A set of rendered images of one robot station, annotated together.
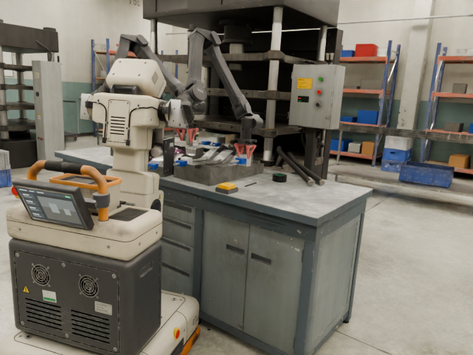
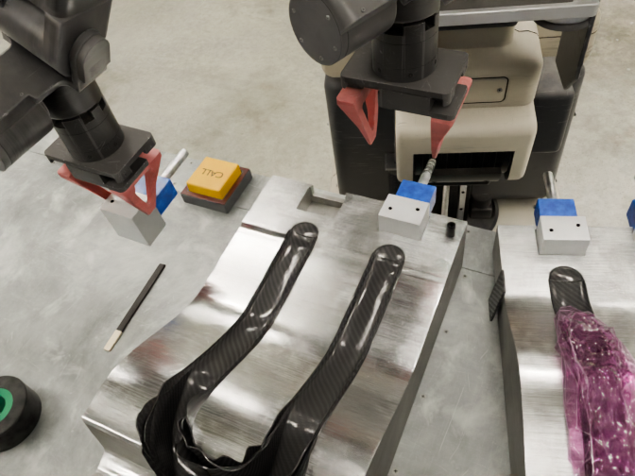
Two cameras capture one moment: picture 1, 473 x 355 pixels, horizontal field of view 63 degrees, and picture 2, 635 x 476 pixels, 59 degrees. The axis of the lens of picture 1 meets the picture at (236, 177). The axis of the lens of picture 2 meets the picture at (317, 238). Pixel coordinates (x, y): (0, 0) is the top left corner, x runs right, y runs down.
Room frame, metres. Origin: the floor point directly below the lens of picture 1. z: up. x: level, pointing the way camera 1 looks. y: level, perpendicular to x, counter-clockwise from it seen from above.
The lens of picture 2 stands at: (2.43, 0.15, 1.41)
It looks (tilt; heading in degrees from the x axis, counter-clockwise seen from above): 50 degrees down; 177
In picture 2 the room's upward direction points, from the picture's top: 11 degrees counter-clockwise
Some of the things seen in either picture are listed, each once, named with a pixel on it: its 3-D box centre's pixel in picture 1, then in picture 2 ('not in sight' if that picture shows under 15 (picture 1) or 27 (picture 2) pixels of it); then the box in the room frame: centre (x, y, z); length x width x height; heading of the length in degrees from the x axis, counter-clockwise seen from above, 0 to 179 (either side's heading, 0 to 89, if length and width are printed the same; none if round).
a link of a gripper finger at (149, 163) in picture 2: (243, 148); (127, 180); (1.94, -0.02, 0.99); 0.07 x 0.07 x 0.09; 52
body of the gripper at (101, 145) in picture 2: (246, 135); (89, 129); (1.93, -0.04, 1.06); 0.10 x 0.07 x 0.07; 52
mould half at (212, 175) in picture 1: (221, 163); (277, 379); (2.16, 0.09, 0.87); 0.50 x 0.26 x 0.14; 144
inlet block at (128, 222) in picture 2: (239, 160); (156, 188); (1.90, -0.01, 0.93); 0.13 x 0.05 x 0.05; 142
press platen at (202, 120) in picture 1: (234, 130); not in sight; (3.21, 0.04, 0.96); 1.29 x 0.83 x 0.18; 54
